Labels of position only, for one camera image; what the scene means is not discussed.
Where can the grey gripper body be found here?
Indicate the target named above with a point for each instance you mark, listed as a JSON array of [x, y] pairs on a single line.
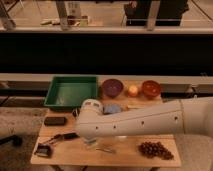
[[90, 143]]

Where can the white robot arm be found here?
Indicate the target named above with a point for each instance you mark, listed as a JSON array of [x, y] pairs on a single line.
[[188, 116]]

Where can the metal fork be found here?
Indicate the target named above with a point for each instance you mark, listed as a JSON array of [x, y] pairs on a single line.
[[106, 150]]

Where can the wooden table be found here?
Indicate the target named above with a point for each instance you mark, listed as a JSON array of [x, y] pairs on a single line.
[[74, 152]]

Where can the blue sponge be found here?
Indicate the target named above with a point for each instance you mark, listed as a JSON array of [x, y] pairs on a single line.
[[112, 109]]

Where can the black rectangular block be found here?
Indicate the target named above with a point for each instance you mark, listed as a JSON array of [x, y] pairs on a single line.
[[55, 121]]

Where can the green plastic tray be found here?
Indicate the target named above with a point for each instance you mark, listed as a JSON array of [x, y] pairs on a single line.
[[66, 93]]

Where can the yellow banana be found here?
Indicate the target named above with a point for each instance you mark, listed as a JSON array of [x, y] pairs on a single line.
[[134, 106]]

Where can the purple bowl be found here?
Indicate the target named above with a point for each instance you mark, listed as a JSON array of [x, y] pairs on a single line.
[[112, 87]]

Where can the bunch of dark grapes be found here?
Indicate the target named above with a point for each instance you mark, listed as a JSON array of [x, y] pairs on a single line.
[[155, 149]]

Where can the orange apple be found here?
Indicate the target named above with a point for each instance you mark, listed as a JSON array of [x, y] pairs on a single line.
[[133, 90]]

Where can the black object on floor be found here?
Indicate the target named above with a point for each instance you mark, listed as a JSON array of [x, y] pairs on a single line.
[[14, 139]]

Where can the red bowl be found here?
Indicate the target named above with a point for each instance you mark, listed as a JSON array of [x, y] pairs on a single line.
[[151, 89]]

